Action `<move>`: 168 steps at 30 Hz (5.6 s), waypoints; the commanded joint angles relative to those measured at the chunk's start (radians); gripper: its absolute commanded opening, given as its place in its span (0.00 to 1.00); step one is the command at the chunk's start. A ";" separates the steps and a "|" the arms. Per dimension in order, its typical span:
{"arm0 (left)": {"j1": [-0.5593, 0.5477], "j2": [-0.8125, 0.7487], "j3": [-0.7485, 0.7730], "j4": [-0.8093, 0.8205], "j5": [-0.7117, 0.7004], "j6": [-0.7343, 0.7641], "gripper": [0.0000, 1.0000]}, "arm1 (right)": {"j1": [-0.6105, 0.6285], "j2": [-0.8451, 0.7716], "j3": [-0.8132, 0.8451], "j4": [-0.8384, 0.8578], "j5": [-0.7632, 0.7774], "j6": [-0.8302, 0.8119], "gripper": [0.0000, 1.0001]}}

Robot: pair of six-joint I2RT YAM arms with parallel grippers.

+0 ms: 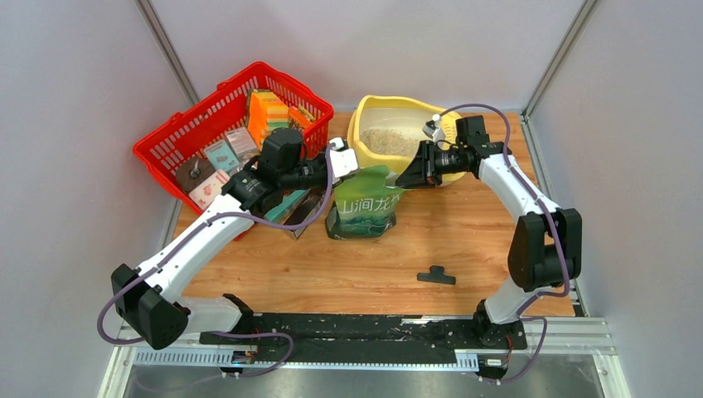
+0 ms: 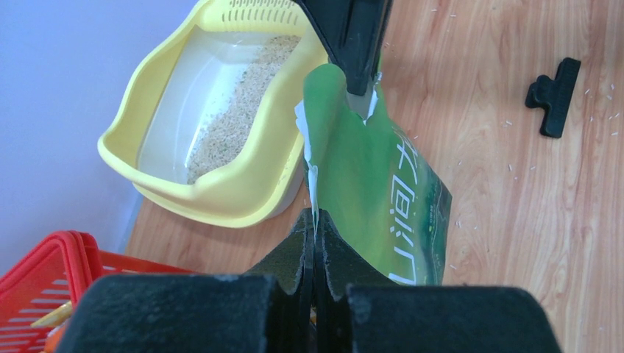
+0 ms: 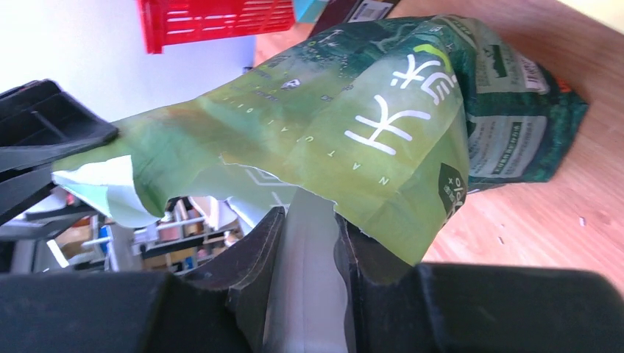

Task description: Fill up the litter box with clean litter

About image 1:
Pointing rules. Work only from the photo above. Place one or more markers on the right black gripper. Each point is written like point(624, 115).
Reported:
point(415, 176)

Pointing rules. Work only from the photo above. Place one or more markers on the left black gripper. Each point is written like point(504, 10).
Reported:
point(321, 157)

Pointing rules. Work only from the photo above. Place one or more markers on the green litter bag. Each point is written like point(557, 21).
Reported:
point(364, 205)

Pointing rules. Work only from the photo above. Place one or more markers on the black bag clip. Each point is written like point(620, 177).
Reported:
point(436, 274)

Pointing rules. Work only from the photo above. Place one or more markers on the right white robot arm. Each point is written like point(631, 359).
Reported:
point(545, 252)

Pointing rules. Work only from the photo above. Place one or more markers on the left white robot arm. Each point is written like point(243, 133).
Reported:
point(148, 303)

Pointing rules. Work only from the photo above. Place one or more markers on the dark brown box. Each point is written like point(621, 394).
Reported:
point(306, 207)

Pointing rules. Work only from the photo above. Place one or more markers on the yellow litter box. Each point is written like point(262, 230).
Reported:
point(385, 131)

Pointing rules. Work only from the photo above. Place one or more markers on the teal box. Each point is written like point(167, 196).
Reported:
point(280, 213)

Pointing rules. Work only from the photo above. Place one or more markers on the orange sponge stack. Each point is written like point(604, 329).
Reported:
point(267, 112)

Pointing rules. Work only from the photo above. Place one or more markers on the grey pink packet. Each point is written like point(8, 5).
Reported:
point(242, 144)

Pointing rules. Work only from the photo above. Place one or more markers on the teal small packet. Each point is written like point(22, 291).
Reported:
point(221, 156)

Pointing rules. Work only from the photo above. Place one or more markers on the pink white packet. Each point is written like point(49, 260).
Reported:
point(206, 192)

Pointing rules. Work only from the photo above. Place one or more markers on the brown round disc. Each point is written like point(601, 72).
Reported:
point(193, 172)

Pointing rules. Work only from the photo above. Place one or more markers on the red plastic basket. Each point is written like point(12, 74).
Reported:
point(186, 134)

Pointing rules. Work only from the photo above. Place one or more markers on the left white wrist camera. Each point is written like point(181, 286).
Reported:
point(343, 159)

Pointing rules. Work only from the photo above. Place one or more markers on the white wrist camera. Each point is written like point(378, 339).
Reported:
point(433, 130)
point(343, 159)

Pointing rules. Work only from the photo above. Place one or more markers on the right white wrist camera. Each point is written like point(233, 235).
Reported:
point(433, 130)

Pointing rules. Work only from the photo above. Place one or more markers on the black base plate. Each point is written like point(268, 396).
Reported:
point(371, 339)

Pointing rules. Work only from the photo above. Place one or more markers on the aluminium frame rail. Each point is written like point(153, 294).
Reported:
point(564, 357)

